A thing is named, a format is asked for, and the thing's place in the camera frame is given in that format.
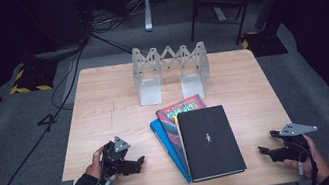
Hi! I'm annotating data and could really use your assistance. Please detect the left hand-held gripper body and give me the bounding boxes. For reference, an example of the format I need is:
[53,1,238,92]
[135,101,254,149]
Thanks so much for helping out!
[93,133,137,185]

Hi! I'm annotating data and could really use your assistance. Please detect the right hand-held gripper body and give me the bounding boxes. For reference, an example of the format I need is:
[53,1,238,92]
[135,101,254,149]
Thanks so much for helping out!
[273,118,324,166]

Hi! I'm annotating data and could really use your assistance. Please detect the blue book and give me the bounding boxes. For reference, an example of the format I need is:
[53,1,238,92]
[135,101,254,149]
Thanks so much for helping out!
[149,114,193,185]

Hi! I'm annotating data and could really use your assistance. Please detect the red illustrated book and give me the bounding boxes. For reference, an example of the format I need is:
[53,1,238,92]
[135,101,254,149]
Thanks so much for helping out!
[153,92,218,177]

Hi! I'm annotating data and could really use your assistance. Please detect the black hardcover book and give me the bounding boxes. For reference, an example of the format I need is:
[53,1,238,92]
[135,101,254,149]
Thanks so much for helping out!
[175,102,249,184]

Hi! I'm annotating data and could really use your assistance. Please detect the grey extendable book rack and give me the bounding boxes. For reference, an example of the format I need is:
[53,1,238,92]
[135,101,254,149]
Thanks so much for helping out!
[128,35,216,111]

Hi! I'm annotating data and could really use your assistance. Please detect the person's left hand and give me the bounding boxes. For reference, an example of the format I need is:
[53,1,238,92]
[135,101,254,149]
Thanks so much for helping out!
[81,145,110,182]

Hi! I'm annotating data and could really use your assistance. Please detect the person's right hand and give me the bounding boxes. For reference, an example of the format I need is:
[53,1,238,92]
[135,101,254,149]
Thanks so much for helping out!
[280,131,329,185]

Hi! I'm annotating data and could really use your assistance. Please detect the black equipment cabinet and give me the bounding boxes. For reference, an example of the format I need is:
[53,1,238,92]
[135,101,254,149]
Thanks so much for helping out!
[24,0,92,56]

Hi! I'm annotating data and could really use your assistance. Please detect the right hand-held gripper cable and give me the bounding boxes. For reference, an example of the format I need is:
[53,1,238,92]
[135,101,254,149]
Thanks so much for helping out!
[290,138,322,185]

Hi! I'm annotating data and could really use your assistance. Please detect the long black floor cable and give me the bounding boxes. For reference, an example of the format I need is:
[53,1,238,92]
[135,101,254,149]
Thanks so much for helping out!
[0,40,115,185]

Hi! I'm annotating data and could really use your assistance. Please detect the black yellow striped base plate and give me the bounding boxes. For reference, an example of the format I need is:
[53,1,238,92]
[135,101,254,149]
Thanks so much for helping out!
[5,58,61,97]
[239,25,290,62]

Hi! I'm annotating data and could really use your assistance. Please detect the short black floor cable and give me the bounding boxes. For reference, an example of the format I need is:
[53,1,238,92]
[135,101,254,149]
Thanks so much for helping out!
[90,27,134,60]

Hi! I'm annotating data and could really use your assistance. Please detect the bundle of floor cables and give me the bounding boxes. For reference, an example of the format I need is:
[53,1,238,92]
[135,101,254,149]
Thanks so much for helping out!
[86,0,149,35]

